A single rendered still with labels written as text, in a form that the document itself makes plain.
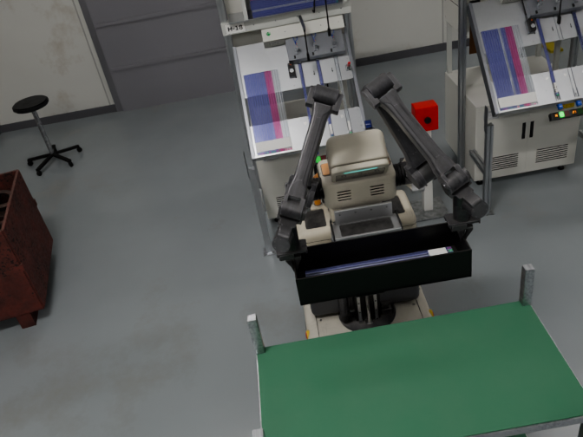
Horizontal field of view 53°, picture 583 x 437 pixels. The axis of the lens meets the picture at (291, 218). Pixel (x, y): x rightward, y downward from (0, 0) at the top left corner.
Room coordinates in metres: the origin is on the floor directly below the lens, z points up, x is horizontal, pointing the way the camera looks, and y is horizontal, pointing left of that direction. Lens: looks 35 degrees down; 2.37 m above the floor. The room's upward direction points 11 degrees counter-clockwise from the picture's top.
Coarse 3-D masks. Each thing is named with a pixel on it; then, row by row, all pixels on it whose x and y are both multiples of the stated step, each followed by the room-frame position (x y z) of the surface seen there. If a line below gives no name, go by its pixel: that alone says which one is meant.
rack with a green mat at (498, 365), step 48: (528, 288) 1.32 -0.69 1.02; (336, 336) 1.35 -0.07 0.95; (384, 336) 1.31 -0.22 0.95; (432, 336) 1.27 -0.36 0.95; (480, 336) 1.23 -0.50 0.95; (528, 336) 1.20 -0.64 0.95; (288, 384) 1.19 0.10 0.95; (336, 384) 1.16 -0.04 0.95; (384, 384) 1.12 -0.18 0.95; (432, 384) 1.09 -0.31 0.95; (480, 384) 1.06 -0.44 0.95; (528, 384) 1.03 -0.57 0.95; (576, 384) 1.00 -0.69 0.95; (288, 432) 1.03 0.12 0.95; (336, 432) 1.00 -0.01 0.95; (384, 432) 0.97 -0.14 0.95; (432, 432) 0.94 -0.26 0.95; (480, 432) 0.92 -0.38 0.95; (528, 432) 0.91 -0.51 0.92
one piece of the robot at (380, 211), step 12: (372, 204) 1.83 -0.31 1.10; (384, 204) 1.82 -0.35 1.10; (336, 216) 1.83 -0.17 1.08; (348, 216) 1.82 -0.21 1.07; (360, 216) 1.82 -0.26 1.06; (372, 216) 1.82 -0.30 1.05; (384, 216) 1.82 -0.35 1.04; (396, 216) 1.81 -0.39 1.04; (336, 228) 1.80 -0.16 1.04; (348, 228) 1.79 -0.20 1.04; (360, 228) 1.78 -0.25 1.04; (372, 228) 1.76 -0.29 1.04; (384, 228) 1.75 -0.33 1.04; (396, 228) 1.73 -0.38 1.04; (336, 240) 1.74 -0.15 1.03
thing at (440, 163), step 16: (368, 96) 1.73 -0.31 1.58; (384, 96) 1.71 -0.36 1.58; (400, 112) 1.67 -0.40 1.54; (416, 128) 1.62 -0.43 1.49; (416, 144) 1.60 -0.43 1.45; (432, 144) 1.58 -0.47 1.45; (432, 160) 1.55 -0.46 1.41; (448, 160) 1.54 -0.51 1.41; (448, 176) 1.52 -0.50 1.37; (464, 176) 1.50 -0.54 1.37
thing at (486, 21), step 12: (492, 0) 3.55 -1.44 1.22; (480, 12) 3.51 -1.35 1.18; (492, 12) 3.49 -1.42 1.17; (504, 12) 3.48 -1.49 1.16; (516, 12) 3.47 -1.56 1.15; (576, 12) 3.42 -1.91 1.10; (480, 24) 3.45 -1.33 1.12; (492, 24) 3.44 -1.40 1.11; (504, 24) 3.43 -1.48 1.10; (516, 24) 3.42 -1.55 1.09; (540, 24) 3.40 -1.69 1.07; (552, 24) 3.39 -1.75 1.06; (564, 24) 3.38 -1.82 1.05; (480, 36) 3.40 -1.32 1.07; (528, 36) 3.36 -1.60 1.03; (552, 36) 3.34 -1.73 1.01; (564, 36) 3.33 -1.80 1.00; (576, 36) 3.32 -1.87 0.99
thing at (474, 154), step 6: (486, 108) 3.09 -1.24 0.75; (486, 114) 3.09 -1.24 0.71; (486, 120) 3.08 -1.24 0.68; (486, 126) 3.08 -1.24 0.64; (486, 132) 3.08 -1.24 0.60; (582, 132) 3.33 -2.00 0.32; (582, 138) 3.30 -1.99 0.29; (474, 150) 3.36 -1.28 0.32; (474, 156) 3.28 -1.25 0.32; (480, 156) 3.27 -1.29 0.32; (480, 162) 3.20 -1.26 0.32; (480, 168) 3.17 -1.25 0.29
